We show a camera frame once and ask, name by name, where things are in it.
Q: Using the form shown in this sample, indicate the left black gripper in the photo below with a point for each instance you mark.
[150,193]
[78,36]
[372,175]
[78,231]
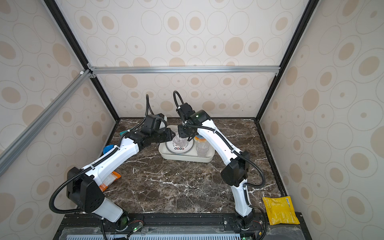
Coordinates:
[170,135]

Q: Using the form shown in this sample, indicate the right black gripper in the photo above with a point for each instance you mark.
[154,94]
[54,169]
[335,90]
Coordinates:
[181,134]

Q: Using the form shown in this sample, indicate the clear plastic cup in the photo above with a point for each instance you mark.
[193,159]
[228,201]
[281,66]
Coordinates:
[180,142]

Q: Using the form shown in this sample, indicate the white plate red green characters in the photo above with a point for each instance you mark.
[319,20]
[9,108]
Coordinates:
[179,151]

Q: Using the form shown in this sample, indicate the blue bowl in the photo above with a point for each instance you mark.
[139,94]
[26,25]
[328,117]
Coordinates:
[200,138]

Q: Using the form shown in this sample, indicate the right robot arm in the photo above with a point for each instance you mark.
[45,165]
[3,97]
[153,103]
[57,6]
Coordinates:
[237,162]

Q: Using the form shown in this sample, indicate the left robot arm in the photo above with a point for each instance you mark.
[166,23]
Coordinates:
[83,185]

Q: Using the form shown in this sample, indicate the white plastic bin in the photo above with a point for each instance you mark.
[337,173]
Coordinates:
[190,156]

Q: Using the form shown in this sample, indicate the green snack packet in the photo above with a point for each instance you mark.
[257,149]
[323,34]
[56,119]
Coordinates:
[121,133]

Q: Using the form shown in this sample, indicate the blue lidded cup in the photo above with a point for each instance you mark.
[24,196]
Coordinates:
[108,148]

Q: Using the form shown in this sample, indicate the orange snack packet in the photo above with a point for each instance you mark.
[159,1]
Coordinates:
[111,178]

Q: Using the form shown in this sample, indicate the yellow snack bag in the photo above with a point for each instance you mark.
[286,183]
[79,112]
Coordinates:
[280,211]

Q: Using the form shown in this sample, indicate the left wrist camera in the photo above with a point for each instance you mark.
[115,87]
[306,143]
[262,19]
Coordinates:
[163,118]

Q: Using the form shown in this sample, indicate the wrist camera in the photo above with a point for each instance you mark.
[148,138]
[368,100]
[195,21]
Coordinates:
[163,118]
[185,111]

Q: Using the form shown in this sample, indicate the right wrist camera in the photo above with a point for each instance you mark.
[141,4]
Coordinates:
[185,111]

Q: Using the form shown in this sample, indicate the horizontal aluminium rail back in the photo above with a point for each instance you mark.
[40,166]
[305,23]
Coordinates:
[187,70]

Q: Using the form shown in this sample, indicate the aluminium rail left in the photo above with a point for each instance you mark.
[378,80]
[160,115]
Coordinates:
[26,137]

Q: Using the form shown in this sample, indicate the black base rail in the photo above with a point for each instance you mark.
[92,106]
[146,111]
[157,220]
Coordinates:
[179,227]

